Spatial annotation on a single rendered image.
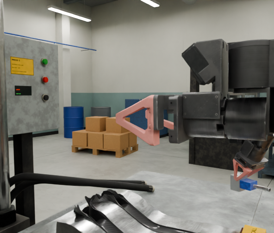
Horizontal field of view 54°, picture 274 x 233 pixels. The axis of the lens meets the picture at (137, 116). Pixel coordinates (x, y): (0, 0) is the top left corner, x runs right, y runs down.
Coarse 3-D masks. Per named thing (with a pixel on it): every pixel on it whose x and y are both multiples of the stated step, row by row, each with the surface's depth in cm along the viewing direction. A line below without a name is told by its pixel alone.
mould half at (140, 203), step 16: (128, 192) 83; (80, 208) 88; (96, 208) 71; (112, 208) 72; (144, 208) 78; (48, 224) 78; (64, 224) 63; (80, 224) 63; (96, 224) 64; (128, 224) 69; (160, 224) 73; (176, 224) 73; (192, 224) 72; (208, 224) 71
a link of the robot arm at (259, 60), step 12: (240, 48) 34; (252, 48) 33; (264, 48) 33; (240, 60) 34; (252, 60) 33; (264, 60) 33; (240, 72) 34; (252, 72) 33; (264, 72) 33; (228, 84) 36; (240, 84) 34; (252, 84) 33; (264, 84) 33
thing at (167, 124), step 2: (146, 110) 49; (146, 112) 49; (146, 114) 49; (146, 116) 49; (164, 120) 48; (166, 120) 48; (164, 122) 47; (166, 122) 47; (168, 122) 47; (170, 122) 48; (164, 124) 47; (166, 124) 47; (168, 124) 47; (170, 124) 47; (172, 124) 47; (164, 126) 47; (166, 126) 47; (168, 126) 47; (170, 126) 47; (172, 126) 47; (168, 128) 47; (170, 128) 47; (172, 128) 47
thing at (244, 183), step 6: (240, 174) 96; (234, 180) 95; (240, 180) 93; (246, 180) 93; (252, 180) 93; (234, 186) 95; (240, 186) 93; (246, 186) 91; (252, 186) 91; (258, 186) 89
